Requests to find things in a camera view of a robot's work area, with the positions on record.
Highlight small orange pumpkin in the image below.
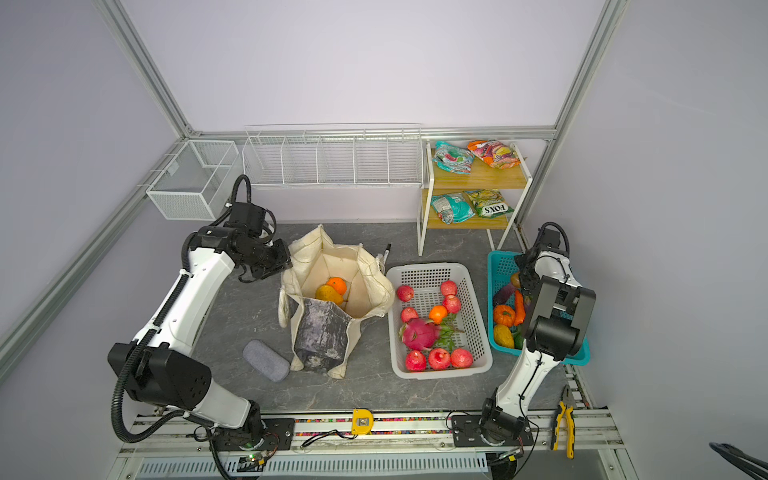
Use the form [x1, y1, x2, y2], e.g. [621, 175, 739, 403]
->
[492, 304, 518, 328]

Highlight beige canvas grocery bag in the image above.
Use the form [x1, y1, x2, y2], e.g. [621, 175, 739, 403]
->
[278, 226, 395, 379]

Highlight orange fruit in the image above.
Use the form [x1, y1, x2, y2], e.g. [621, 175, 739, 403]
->
[428, 305, 449, 324]
[326, 277, 348, 296]

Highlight orange pink snack bag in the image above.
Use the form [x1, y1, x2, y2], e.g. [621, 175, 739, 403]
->
[467, 140, 521, 170]

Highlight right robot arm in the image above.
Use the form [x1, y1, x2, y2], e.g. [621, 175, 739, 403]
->
[479, 221, 596, 443]

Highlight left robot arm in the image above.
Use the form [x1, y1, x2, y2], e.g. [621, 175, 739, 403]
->
[108, 202, 291, 448]

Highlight green Fox's candy bag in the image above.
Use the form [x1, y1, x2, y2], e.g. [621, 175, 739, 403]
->
[464, 189, 513, 219]

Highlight teal pink snack bag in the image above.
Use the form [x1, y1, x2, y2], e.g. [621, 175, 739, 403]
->
[433, 141, 475, 175]

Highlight teal plastic basket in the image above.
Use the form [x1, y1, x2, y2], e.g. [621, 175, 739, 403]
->
[487, 251, 591, 366]

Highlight purple eggplant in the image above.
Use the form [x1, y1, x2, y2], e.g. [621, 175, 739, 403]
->
[492, 283, 517, 308]

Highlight orange carrot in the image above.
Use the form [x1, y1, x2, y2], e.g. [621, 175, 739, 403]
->
[514, 290, 526, 327]

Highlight green bell pepper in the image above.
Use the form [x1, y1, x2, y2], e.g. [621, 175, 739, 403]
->
[513, 330, 524, 350]

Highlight red apple far right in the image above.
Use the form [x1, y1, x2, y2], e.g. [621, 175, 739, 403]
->
[440, 280, 458, 297]

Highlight red apple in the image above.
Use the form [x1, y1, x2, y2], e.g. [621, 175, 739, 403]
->
[427, 348, 452, 371]
[396, 285, 415, 303]
[442, 295, 462, 314]
[440, 280, 458, 297]
[405, 350, 427, 373]
[400, 307, 419, 323]

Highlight red apple middle right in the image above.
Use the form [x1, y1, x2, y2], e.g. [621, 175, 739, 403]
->
[442, 295, 462, 314]

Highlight white and wood shelf rack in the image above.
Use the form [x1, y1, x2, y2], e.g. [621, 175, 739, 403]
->
[416, 141, 533, 255]

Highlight small white mesh basket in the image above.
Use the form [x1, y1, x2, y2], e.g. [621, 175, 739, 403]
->
[147, 140, 244, 222]

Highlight white plastic basket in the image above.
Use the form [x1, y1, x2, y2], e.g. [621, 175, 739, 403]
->
[386, 262, 493, 380]

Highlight grey fabric glasses case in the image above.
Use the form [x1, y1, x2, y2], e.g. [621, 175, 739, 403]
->
[243, 339, 290, 383]

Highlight pink dragon fruit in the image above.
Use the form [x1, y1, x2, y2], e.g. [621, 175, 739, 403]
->
[399, 318, 440, 351]

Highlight black and white marker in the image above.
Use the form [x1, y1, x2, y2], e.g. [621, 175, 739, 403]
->
[379, 243, 391, 269]

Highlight red apple far left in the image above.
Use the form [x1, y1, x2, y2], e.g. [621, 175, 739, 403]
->
[396, 285, 415, 303]

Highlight red apple middle left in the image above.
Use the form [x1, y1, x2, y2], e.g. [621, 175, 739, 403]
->
[400, 307, 419, 323]

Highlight red apple near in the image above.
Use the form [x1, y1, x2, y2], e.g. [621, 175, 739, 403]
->
[405, 350, 427, 373]

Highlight yellow tape measure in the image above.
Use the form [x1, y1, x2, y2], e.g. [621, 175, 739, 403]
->
[350, 408, 374, 437]

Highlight yellow handled pliers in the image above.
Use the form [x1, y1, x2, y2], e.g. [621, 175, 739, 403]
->
[550, 385, 576, 460]

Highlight long white wire basket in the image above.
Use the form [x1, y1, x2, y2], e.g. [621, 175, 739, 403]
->
[241, 123, 425, 187]

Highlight black corrugated cable conduit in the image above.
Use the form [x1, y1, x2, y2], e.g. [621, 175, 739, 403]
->
[110, 335, 187, 445]

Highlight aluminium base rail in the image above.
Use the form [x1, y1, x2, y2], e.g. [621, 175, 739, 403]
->
[108, 409, 637, 479]

